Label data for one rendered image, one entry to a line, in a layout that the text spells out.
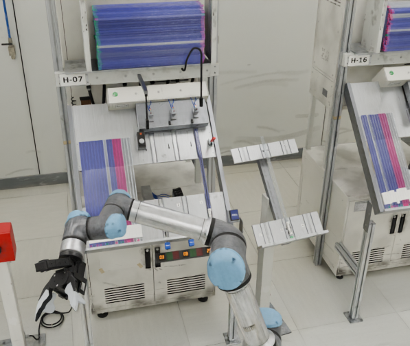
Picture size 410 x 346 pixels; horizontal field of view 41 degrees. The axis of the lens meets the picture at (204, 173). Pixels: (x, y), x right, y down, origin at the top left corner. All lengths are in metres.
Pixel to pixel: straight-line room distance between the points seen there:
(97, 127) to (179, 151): 0.41
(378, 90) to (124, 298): 1.78
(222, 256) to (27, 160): 2.98
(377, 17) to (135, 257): 1.74
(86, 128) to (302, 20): 2.31
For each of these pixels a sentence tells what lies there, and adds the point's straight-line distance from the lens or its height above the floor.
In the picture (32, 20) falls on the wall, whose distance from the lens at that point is 4.08.
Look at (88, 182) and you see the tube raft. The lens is 2.55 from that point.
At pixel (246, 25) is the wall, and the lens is 4.29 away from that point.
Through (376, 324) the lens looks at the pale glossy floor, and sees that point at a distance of 3.27.
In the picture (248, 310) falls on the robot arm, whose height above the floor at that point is 0.95.
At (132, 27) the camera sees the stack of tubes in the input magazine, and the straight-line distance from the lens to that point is 2.55.
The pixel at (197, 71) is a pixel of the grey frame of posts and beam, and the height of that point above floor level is 1.34.
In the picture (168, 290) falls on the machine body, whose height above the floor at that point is 0.15.
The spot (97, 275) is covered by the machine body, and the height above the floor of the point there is 0.32.
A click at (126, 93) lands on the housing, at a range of 2.65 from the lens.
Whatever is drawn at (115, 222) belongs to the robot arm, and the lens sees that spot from 1.69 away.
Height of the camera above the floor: 2.17
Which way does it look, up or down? 28 degrees down
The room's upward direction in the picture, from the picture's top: straight up
